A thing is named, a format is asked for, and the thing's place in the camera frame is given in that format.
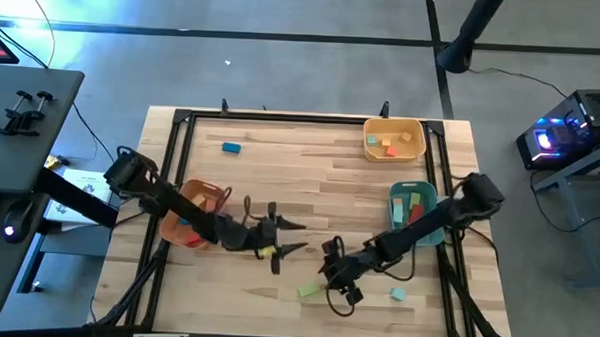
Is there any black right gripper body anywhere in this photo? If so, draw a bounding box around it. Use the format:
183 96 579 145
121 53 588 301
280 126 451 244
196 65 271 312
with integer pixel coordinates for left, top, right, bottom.
319 234 374 307

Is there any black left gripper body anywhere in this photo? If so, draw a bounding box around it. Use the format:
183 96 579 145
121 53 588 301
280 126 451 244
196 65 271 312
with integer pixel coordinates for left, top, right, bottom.
245 201 285 277

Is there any salmon orange plastic bin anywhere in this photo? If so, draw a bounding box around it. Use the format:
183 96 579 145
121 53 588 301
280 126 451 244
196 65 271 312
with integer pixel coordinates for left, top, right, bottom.
157 177 231 251

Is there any teal plastic bin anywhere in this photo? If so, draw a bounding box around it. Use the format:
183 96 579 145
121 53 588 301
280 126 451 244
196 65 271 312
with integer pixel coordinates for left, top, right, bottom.
385 180 449 249

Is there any yellow plastic bin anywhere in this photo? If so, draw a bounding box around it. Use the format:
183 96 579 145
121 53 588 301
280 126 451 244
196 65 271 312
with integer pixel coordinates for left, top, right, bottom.
361 116 429 165

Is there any white printed booklet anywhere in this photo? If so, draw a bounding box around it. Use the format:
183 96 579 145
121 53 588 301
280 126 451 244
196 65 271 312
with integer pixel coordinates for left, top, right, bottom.
44 167 115 233

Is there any black desk support bar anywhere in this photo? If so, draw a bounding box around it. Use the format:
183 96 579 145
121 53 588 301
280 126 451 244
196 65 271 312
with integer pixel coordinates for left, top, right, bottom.
32 167 121 229

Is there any black floor tape strip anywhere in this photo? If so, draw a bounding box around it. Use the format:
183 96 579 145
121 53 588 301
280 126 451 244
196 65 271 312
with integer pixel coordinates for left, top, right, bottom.
420 0 460 120
0 19 600 56

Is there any small yellow tag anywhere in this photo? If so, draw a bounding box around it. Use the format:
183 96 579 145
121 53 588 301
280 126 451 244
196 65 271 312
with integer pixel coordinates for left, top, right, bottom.
44 155 71 171

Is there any black computer mouse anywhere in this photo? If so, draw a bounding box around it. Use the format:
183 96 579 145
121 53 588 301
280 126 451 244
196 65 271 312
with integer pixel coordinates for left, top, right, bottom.
0 197 36 245

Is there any grey metal stand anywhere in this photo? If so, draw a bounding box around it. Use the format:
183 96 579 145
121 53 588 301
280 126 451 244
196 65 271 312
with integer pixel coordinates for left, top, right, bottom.
527 139 600 293

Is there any black pole stand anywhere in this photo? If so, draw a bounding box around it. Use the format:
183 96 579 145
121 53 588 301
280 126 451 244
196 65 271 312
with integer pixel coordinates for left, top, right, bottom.
435 0 508 76

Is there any black screw clamp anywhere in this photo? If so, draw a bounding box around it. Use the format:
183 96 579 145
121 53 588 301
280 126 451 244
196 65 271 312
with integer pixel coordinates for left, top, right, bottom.
10 89 56 139
0 90 36 136

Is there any dark grey desk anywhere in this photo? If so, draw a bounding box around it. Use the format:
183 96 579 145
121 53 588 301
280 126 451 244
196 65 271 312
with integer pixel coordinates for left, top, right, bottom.
0 66 86 321

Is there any black lit computer tower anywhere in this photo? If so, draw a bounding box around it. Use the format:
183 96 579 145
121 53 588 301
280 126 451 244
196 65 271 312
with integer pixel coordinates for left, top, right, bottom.
514 85 600 174

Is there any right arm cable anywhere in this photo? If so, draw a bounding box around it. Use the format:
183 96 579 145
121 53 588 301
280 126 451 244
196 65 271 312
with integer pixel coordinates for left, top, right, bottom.
323 282 358 319

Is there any black metal table frame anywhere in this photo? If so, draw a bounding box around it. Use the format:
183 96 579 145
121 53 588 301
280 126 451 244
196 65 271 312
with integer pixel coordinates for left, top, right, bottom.
89 103 521 337

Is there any thin black floor cable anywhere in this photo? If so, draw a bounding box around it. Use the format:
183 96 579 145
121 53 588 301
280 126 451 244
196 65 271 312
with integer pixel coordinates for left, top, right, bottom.
466 65 570 99
527 169 600 235

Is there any yellow cable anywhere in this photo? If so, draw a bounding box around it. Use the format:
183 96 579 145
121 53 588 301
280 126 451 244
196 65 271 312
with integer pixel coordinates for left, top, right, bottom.
15 0 59 70

